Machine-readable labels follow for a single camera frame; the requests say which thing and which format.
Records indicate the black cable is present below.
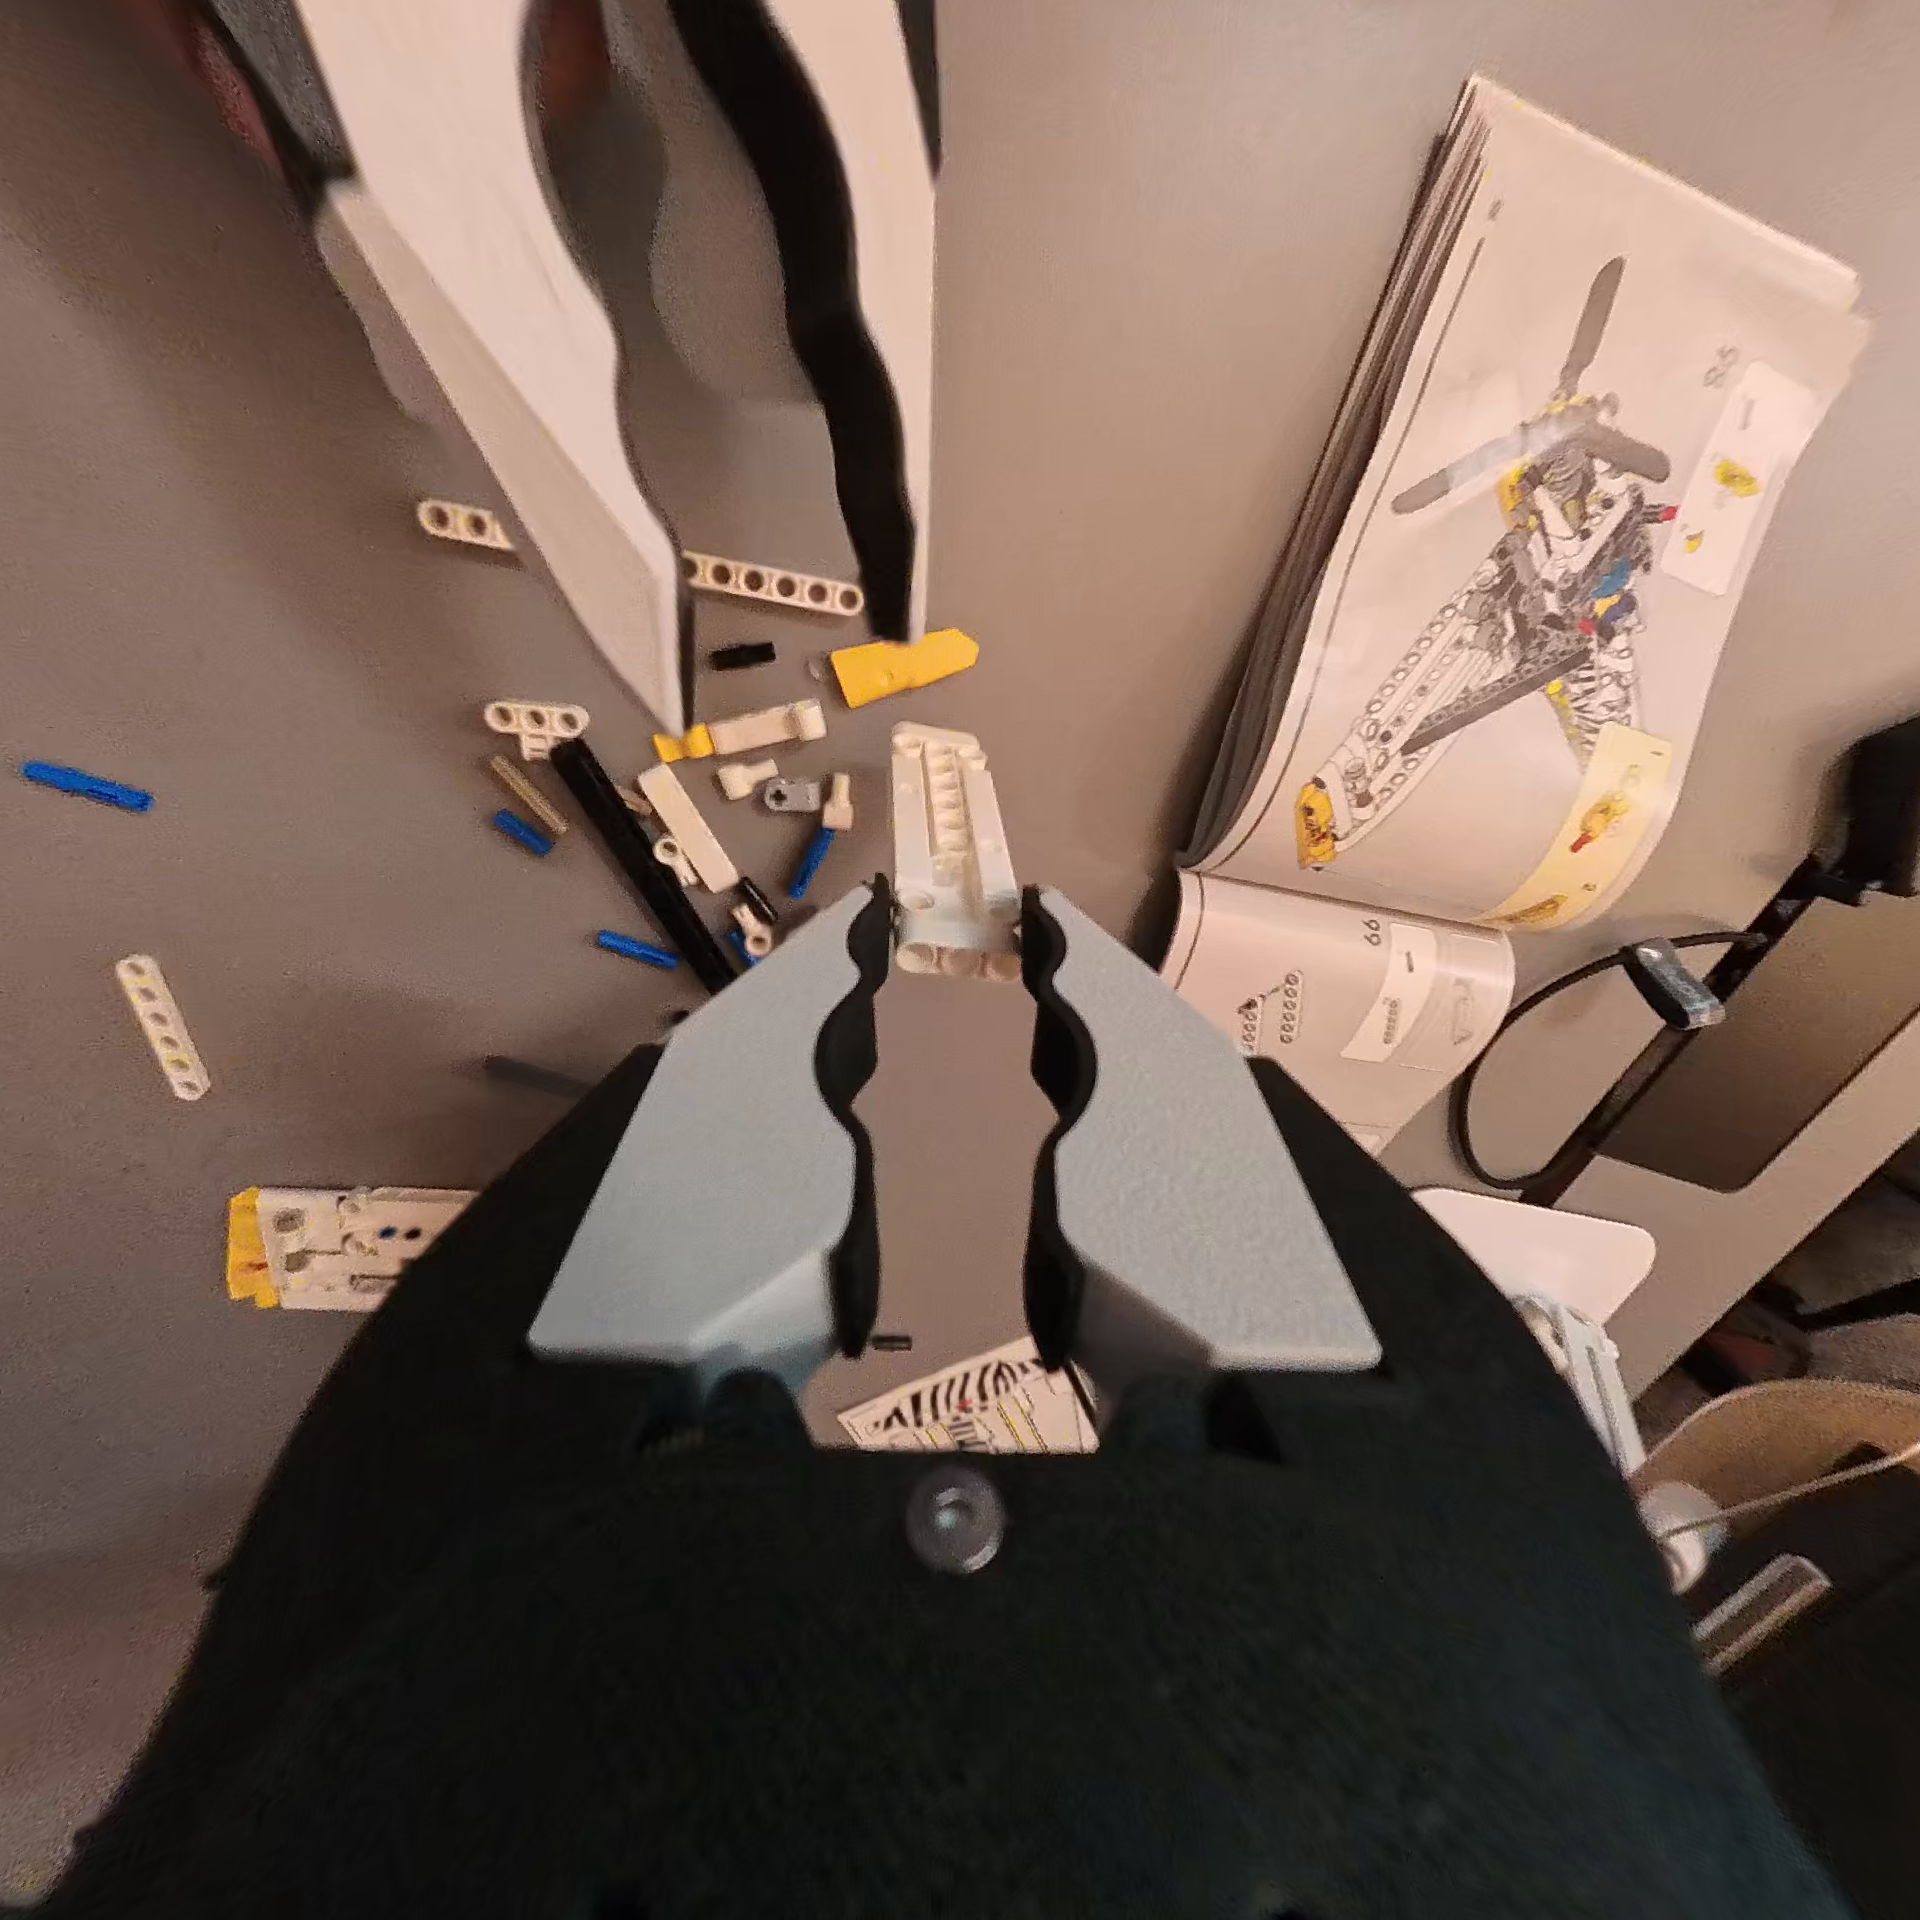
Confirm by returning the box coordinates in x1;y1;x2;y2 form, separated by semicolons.
1450;928;1808;1205

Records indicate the long white lego beam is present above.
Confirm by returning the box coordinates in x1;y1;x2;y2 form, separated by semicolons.
416;498;869;617

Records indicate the thick white lego beam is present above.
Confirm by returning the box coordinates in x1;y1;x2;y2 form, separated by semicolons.
637;761;744;894

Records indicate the black flat slab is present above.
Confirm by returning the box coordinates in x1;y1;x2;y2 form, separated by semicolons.
1515;718;1920;1205

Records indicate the white lego panel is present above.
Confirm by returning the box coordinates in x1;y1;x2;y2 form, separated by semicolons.
887;720;1026;986

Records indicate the long black lego beam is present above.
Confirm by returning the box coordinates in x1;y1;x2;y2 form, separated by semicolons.
549;739;742;994

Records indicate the striped sticker sheet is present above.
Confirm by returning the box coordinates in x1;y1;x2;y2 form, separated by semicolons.
835;1338;1102;1456

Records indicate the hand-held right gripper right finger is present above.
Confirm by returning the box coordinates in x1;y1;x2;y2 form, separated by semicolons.
1023;883;1384;1414

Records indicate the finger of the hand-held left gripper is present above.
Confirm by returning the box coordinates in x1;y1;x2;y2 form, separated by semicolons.
294;0;703;736
667;0;942;648

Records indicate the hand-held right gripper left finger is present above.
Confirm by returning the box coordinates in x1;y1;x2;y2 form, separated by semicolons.
527;883;897;1391

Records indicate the black screen with tan rim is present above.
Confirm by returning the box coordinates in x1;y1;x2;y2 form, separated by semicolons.
1629;1382;1920;1683

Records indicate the open instruction booklet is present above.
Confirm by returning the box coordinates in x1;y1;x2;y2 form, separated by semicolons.
1161;71;1877;1151

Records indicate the lego helicopter model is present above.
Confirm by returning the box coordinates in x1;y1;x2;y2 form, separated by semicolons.
224;1055;601;1318

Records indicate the white adjustable stand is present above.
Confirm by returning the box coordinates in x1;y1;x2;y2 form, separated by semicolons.
1411;1185;1728;1594

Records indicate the yellow wedge lego panel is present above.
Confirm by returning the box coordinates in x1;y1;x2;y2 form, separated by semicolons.
830;631;981;712

